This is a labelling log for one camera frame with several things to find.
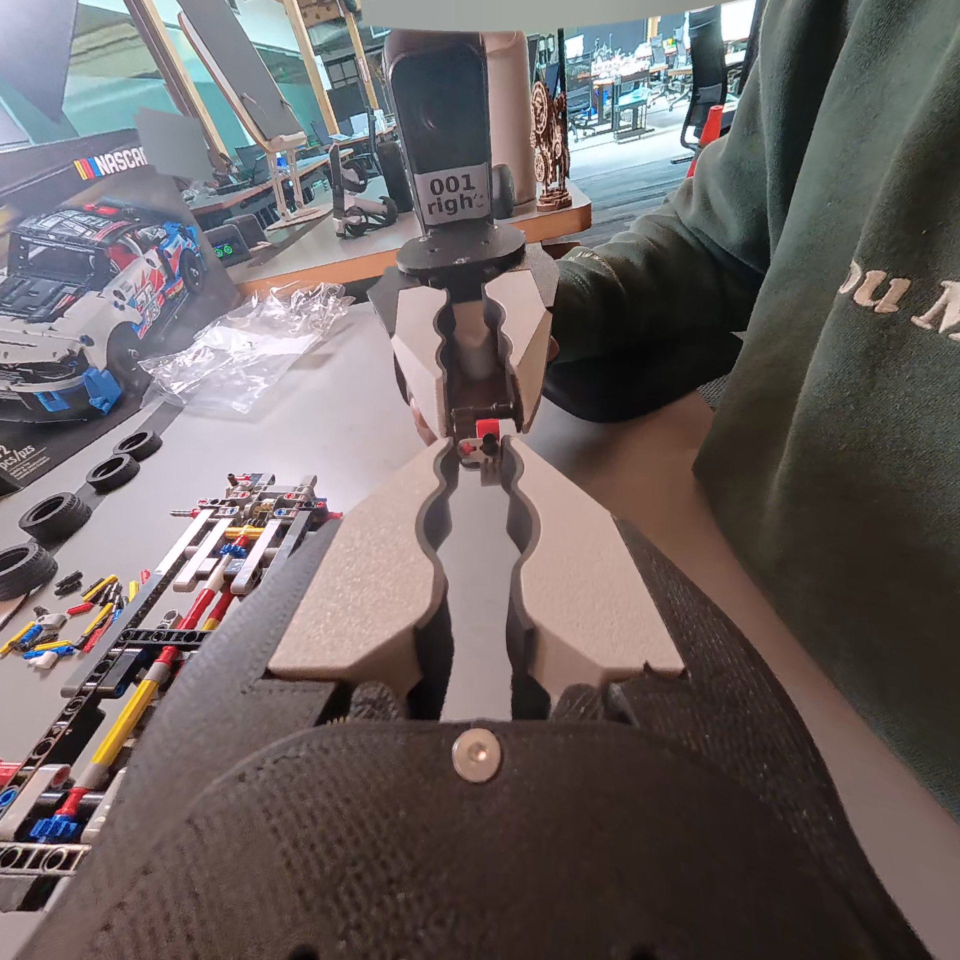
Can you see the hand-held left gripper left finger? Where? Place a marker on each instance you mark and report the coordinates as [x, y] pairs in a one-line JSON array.
[[360, 585]]

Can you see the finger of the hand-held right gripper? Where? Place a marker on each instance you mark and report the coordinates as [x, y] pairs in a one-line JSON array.
[[416, 352], [529, 345]]

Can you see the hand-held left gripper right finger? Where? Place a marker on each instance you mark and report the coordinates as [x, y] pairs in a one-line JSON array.
[[592, 585]]

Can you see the small red grey lego assembly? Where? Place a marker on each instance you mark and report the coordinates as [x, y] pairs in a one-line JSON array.
[[480, 448]]

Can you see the lego car chassis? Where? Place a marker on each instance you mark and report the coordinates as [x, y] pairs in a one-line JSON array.
[[187, 555]]

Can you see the person's right forearm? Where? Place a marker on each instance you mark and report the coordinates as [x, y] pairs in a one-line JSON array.
[[645, 322]]

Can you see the pile of loose lego pieces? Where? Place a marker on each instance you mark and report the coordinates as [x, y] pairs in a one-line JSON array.
[[67, 615]]

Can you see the lego set box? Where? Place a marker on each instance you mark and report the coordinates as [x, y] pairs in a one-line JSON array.
[[90, 277]]

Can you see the person's right hand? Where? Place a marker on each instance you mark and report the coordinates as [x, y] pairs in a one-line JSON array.
[[424, 427]]

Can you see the white cylindrical container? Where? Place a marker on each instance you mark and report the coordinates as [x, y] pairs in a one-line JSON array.
[[514, 97]]

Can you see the wooden gear sculpture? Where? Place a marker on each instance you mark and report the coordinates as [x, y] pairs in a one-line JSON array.
[[555, 150]]

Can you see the wooden edged desk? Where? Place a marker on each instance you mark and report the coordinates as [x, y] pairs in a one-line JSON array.
[[345, 255]]

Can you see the white black headset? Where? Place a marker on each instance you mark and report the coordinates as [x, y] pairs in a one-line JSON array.
[[352, 214]]

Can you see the clear empty plastic bag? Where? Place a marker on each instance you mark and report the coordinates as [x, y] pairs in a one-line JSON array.
[[240, 345]]

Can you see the wooden display easel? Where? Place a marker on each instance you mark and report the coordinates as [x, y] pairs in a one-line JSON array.
[[247, 90]]

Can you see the black charger with green light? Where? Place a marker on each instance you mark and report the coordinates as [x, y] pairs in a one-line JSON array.
[[229, 251]]

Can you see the black office chair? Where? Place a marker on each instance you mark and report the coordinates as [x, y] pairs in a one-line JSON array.
[[705, 67]]

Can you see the person's green sweatshirt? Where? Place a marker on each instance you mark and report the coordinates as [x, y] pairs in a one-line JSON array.
[[825, 450]]

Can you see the orange traffic cone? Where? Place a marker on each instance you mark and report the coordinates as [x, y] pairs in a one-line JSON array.
[[712, 127]]

